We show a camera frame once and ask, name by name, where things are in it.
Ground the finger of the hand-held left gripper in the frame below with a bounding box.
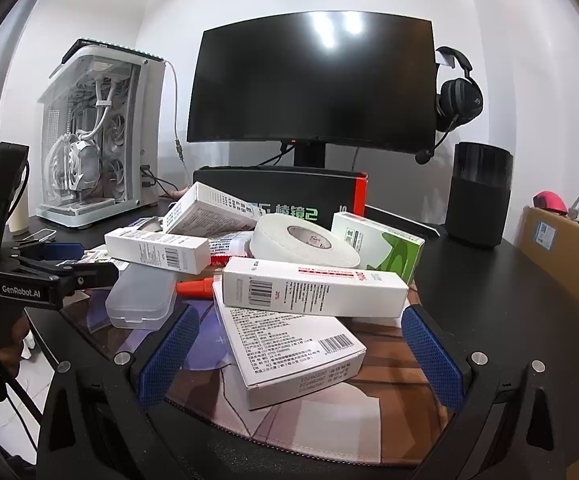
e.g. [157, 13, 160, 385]
[44, 262, 120, 292]
[2, 241, 85, 261]

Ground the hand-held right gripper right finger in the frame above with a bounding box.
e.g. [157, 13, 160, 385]
[400, 305, 555, 480]

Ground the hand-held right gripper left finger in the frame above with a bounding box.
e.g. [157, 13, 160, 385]
[36, 302, 201, 480]

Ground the white and green medicine box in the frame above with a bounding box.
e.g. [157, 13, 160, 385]
[330, 211, 425, 287]

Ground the white barcode box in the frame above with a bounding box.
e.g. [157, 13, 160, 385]
[212, 280, 368, 411]

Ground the white eye chart box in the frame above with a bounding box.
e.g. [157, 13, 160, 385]
[162, 181, 259, 237]

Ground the white box with red stripe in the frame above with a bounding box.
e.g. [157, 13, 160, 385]
[222, 256, 409, 319]

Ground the white tape roll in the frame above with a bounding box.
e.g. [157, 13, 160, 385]
[250, 213, 361, 272]

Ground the black and red cardboard box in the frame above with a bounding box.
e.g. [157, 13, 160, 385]
[193, 165, 369, 230]

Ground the printed desk mat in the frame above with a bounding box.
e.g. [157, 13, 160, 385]
[60, 287, 463, 466]

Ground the translucent plastic case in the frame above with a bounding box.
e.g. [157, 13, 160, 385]
[106, 264, 178, 330]

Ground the beige cylinder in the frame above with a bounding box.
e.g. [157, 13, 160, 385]
[8, 200, 33, 237]

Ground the long white box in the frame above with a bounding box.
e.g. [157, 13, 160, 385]
[104, 226, 211, 275]

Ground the white glue bottle red cap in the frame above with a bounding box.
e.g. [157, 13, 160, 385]
[176, 274, 226, 299]

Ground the white and red zip bag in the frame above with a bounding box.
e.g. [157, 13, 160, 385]
[208, 232, 255, 266]

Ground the white glass computer case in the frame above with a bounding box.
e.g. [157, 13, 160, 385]
[36, 38, 166, 229]

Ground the brown cardboard box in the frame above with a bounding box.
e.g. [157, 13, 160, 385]
[514, 204, 579, 321]

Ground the black cylindrical speaker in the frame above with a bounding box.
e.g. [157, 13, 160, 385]
[444, 142, 514, 249]

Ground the black headset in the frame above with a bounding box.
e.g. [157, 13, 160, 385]
[414, 46, 485, 166]

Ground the black curved computer monitor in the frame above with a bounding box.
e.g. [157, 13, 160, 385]
[186, 10, 447, 238]

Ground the black usb cable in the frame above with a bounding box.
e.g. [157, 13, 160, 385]
[142, 164, 180, 196]

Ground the black monitor cable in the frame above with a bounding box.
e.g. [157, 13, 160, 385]
[257, 142, 296, 167]

